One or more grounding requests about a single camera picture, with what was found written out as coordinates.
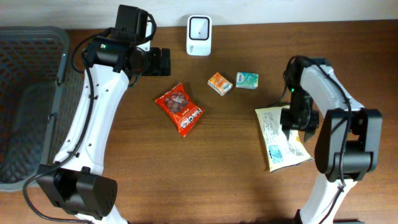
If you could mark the grey plastic basket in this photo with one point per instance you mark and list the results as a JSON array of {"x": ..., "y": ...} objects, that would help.
[{"x": 39, "y": 96}]

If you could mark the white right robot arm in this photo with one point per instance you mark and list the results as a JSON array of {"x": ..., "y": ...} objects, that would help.
[{"x": 349, "y": 134}]

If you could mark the teal tissue pack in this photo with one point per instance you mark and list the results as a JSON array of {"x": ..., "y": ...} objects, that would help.
[{"x": 247, "y": 80}]

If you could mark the red snack bag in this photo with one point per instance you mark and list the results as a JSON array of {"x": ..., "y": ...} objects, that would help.
[{"x": 182, "y": 111}]

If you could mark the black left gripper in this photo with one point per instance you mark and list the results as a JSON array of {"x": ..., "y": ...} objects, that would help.
[{"x": 158, "y": 65}]

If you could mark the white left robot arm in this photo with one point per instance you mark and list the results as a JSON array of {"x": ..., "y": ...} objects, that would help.
[{"x": 114, "y": 60}]

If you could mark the cream chips bag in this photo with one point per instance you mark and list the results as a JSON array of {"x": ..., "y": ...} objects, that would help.
[{"x": 282, "y": 151}]

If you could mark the orange tissue pack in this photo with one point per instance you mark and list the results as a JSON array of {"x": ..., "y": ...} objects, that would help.
[{"x": 220, "y": 84}]

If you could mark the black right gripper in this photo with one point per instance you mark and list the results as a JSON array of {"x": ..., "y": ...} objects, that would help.
[{"x": 307, "y": 127}]

